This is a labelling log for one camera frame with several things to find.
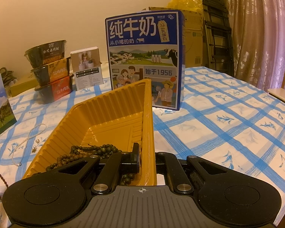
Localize white pearl necklace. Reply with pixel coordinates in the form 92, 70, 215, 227
11, 123, 48, 167

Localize dark wooden bead necklace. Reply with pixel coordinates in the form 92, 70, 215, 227
45, 143, 136, 186

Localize flat cardboard box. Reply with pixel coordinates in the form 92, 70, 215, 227
8, 73, 38, 97

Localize blue checked tablecloth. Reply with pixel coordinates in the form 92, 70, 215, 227
0, 67, 285, 227

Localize pink patterned curtain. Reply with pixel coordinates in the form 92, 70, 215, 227
225, 0, 285, 91

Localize top black noodle bowl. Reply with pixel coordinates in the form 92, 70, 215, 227
24, 40, 66, 68

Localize blue tall milk carton box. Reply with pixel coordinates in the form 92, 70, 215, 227
105, 9, 185, 110

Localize small pearl earrings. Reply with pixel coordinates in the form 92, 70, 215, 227
31, 139, 40, 153

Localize middle orange noodle bowl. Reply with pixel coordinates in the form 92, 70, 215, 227
31, 58, 70, 86

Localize yellow plastic bag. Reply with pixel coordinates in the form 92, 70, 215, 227
167, 0, 203, 12

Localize brown cardboard box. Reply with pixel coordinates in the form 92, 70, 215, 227
140, 7, 203, 69

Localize bottom red noodle bowl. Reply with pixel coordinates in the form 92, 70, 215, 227
34, 74, 74, 104

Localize black folding ladder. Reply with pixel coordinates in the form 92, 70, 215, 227
202, 0, 234, 77

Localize orange plastic tray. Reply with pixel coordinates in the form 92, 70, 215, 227
24, 79, 157, 186

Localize small white product box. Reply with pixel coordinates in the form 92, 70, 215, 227
70, 47, 103, 91

